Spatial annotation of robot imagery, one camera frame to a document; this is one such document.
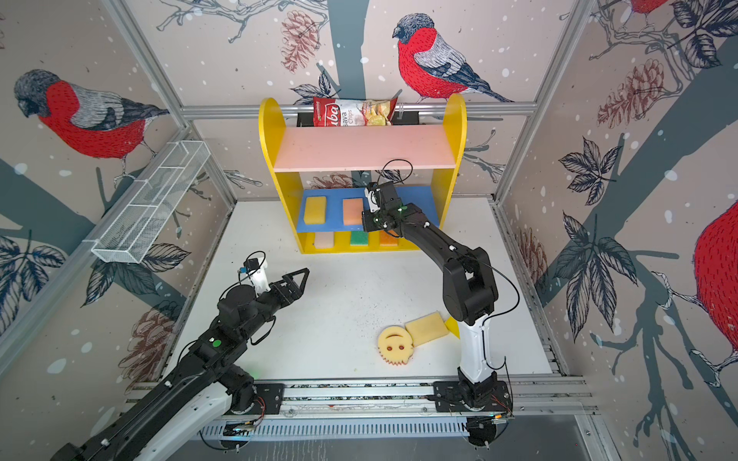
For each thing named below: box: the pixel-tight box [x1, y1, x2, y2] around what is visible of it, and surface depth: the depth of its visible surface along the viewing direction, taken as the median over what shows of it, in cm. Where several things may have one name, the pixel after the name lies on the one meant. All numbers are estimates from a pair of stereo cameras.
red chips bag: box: [313, 90, 403, 127], surface depth 88 cm
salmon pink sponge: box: [343, 197, 364, 226], surface depth 98 cm
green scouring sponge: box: [349, 230, 369, 246], surface depth 106 cm
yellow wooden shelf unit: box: [258, 94, 468, 255], surface depth 96 cm
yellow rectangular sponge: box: [303, 195, 327, 225], surface depth 97 cm
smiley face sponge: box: [377, 325, 415, 366], surface depth 81 cm
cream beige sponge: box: [404, 311, 450, 347], surface depth 87 cm
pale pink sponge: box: [315, 231, 335, 249], surface depth 106 cm
